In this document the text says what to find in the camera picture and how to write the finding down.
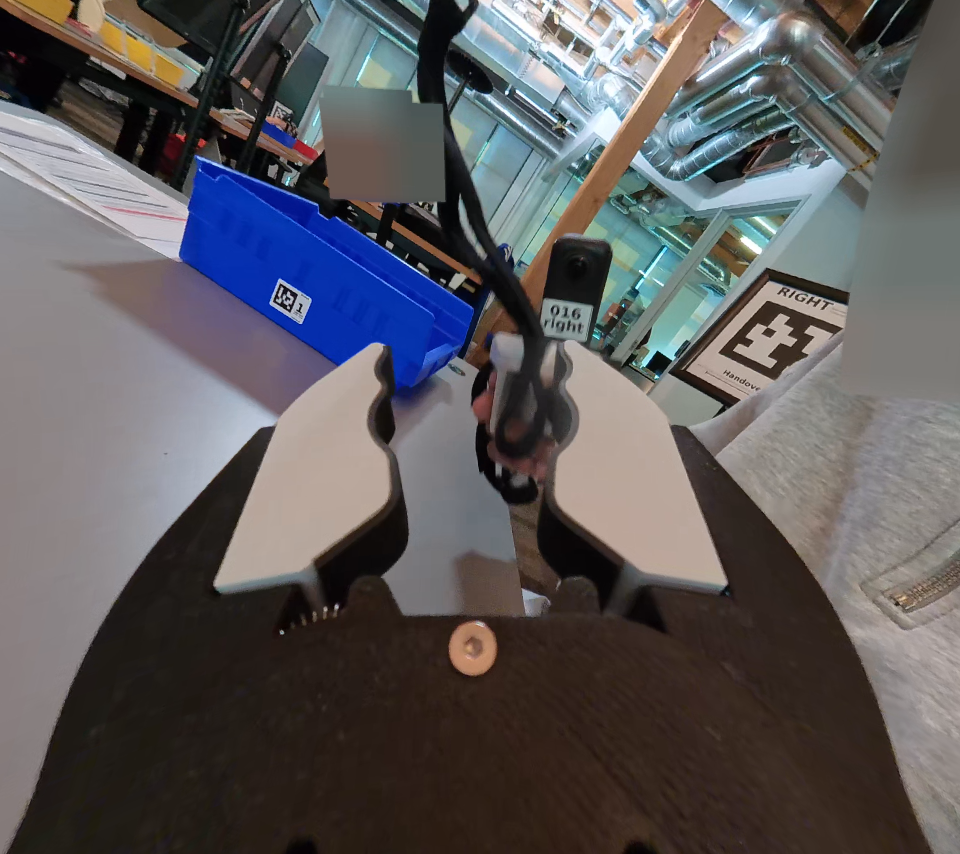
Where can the black round lamp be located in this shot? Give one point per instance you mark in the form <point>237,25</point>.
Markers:
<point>471,70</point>

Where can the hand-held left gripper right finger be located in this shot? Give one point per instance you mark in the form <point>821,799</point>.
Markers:
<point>637,486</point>

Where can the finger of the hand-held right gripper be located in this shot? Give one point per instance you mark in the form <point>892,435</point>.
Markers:
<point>550,366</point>
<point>504,359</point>

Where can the large framed marker sign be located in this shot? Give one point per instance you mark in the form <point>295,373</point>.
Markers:
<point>780,336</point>

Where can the long wooden workbench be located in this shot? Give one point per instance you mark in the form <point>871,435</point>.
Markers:
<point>112,55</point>

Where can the wooden beam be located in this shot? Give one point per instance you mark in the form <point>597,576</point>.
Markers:
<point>637,134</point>

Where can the person's right hand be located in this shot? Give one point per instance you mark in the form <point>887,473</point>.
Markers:
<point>484,411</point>

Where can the person's grey sweatshirt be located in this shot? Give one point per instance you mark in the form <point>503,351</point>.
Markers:
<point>862,494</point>

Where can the blue plastic bin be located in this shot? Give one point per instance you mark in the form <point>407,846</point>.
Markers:
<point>247,239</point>

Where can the white printed paper sheet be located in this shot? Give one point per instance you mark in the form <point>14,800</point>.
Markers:
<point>67,171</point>

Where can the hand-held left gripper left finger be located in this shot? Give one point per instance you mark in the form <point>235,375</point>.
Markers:
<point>322,479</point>

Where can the black monitor stand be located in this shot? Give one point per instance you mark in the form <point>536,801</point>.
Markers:
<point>214,89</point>

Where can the person's right forearm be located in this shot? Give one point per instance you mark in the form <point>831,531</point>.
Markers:
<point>780,404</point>

